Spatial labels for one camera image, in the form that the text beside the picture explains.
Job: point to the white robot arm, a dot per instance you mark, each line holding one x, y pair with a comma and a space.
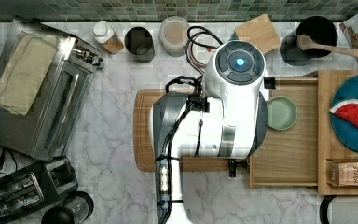
224, 117

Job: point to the wooden drawer cabinet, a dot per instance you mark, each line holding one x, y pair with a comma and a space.
330, 148

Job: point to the wooden cutting board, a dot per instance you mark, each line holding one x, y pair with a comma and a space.
143, 151

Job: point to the translucent plastic container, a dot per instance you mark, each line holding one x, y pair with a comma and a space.
173, 35

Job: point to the dark metal cup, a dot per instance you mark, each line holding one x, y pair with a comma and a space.
139, 43

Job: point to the green bowl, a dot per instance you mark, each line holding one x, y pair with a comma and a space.
282, 113

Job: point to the bottle with white cap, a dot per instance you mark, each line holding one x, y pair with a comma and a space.
104, 34

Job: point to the small wooden board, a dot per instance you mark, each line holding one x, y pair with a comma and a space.
260, 32

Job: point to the black coffee grinder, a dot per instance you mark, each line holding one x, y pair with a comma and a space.
75, 209

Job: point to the stainless toaster oven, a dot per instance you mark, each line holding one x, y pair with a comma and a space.
43, 133

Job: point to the wooden spoon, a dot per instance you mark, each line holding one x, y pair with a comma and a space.
305, 43

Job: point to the beige folded cloth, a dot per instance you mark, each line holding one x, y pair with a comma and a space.
25, 71

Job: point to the stash tea box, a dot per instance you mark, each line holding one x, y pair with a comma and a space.
342, 174

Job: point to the toy watermelon slice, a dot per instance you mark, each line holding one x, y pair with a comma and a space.
347, 110

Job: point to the black slot toaster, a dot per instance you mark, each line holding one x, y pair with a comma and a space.
35, 187

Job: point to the blue plate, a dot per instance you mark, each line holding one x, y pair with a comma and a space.
346, 132

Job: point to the white appliance with black rim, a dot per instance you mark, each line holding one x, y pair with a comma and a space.
339, 210

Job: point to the black drawer handle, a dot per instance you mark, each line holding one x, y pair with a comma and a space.
233, 165

